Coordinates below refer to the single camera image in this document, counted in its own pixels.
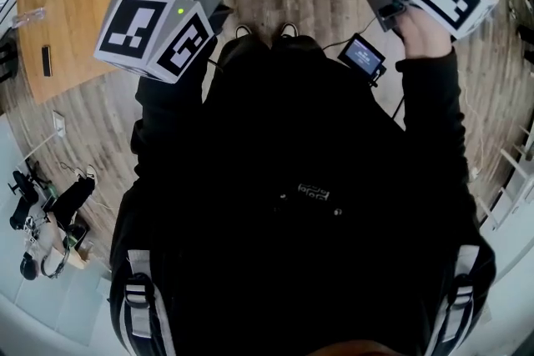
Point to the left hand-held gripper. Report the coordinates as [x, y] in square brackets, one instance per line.
[137, 29]

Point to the person's right forearm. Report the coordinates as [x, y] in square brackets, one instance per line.
[434, 96]

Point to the person's left forearm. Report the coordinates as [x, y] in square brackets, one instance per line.
[167, 116]

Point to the person's right hand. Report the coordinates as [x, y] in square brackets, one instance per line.
[423, 37]

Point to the wooden table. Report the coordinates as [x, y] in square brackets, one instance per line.
[79, 4]

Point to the black phone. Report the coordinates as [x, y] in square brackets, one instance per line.
[46, 61]

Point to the person's left shoe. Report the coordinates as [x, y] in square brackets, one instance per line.
[243, 31]

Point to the person's shoe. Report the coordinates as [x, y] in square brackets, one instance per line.
[288, 29]
[243, 31]

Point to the small black monitor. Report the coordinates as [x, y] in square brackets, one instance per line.
[362, 55]

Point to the clear plastic holder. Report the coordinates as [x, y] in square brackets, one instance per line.
[28, 17]

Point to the white power adapter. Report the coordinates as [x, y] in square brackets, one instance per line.
[59, 124]

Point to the person's right shoe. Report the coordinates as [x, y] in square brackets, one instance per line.
[288, 29]

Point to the person's black jacket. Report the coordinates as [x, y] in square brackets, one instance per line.
[292, 146]

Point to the white shelf unit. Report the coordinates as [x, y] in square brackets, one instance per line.
[515, 187]

